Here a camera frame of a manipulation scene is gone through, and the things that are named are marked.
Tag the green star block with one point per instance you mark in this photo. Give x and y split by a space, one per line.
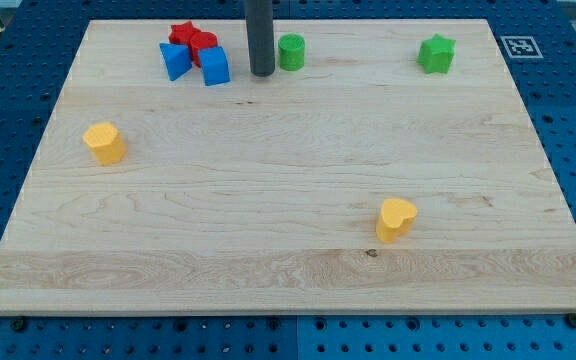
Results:
436 54

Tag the yellow heart block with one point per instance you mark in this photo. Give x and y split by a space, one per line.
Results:
396 217

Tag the blue triangle block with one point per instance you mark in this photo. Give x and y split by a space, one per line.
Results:
177 59

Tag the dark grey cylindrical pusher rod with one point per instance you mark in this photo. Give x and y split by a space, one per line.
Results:
260 36

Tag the green cylinder block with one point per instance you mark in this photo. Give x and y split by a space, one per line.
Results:
291 52

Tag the blue cube block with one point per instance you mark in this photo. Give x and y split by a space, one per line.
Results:
215 66

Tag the black white fiducial marker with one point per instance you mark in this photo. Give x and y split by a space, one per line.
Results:
521 47

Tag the red cylinder block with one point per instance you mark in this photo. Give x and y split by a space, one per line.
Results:
199 41

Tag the red star block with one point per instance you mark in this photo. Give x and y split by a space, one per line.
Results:
181 34

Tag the light wooden board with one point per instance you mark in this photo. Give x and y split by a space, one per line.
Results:
260 196

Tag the yellow hexagon block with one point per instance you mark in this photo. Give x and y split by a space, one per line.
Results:
105 143

